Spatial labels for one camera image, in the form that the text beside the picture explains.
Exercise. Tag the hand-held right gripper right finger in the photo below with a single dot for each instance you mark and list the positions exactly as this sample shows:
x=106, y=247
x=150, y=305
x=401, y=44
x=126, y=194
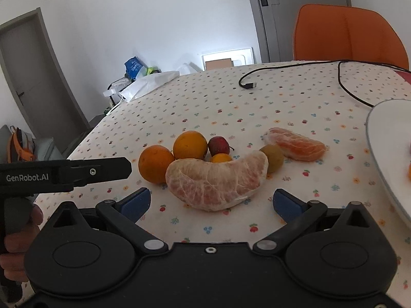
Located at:
x=285, y=205

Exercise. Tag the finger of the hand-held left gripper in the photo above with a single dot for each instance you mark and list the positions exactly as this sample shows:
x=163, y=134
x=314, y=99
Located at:
x=102, y=170

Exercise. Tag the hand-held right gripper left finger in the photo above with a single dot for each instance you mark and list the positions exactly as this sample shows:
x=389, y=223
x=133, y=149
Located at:
x=138, y=202

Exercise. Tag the orange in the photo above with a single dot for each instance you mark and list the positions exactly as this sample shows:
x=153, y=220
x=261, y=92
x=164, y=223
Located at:
x=154, y=165
x=189, y=146

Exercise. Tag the round green fruit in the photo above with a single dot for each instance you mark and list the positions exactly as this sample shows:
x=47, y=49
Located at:
x=273, y=160

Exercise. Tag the orange-red pomelo segment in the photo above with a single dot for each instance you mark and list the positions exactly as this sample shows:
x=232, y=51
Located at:
x=298, y=147

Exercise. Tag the pale pink pomelo segment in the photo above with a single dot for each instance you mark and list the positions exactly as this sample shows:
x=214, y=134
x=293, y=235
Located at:
x=215, y=183

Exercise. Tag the small orange kumquat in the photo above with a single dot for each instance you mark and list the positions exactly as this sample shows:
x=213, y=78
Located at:
x=221, y=158

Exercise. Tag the small red fruit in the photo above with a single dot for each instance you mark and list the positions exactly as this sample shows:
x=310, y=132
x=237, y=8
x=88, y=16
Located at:
x=218, y=146

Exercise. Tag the white round plate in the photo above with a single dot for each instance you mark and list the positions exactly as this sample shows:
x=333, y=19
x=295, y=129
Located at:
x=388, y=147

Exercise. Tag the person's left hand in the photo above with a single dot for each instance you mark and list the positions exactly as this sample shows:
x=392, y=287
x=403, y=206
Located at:
x=16, y=256

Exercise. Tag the orange grey backpack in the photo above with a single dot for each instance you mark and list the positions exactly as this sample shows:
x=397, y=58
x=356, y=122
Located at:
x=21, y=146

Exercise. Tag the black metal rack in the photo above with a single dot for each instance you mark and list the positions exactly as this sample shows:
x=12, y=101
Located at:
x=112, y=94

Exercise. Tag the white plastic bag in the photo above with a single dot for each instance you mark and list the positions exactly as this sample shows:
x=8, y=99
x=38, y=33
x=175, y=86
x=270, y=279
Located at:
x=144, y=85

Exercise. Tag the blue packet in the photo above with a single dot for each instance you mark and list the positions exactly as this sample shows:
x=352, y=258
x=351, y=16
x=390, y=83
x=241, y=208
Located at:
x=133, y=67

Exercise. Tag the grey door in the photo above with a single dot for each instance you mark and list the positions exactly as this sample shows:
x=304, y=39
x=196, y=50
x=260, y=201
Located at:
x=32, y=70
x=282, y=22

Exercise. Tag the green packet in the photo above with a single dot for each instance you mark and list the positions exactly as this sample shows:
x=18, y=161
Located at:
x=151, y=70

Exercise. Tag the floral dotted tablecloth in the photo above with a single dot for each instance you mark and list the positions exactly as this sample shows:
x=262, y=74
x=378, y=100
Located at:
x=208, y=109

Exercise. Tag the translucent plastic bag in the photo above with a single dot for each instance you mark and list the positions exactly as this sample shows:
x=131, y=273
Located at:
x=188, y=69

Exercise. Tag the brown cardboard sheet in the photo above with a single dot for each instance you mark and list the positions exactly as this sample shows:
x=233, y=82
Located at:
x=218, y=64

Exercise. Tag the white framed board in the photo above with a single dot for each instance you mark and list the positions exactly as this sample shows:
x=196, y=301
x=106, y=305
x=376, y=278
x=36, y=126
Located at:
x=244, y=54

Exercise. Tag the orange chair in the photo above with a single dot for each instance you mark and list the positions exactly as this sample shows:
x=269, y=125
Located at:
x=346, y=32

